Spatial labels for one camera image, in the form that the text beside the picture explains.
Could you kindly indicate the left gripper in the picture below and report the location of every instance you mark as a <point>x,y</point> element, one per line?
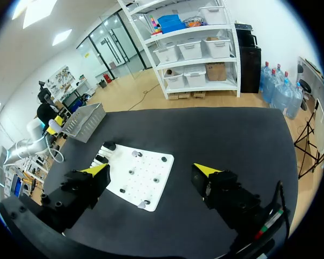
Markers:
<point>44,112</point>

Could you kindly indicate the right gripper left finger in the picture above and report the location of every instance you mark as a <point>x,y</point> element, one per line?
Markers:
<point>81,189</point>

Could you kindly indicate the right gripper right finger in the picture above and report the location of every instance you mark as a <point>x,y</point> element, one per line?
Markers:
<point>224,194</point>

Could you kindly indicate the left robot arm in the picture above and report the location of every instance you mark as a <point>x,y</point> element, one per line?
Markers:
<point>24,148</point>

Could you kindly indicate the white earbud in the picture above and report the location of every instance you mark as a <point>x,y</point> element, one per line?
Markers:
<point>135,154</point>
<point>141,204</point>

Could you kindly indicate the white plate with black stands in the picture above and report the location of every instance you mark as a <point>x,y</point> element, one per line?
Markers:
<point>144,175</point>

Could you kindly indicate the grey slotted basket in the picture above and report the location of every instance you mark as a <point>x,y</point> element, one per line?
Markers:
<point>83,125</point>

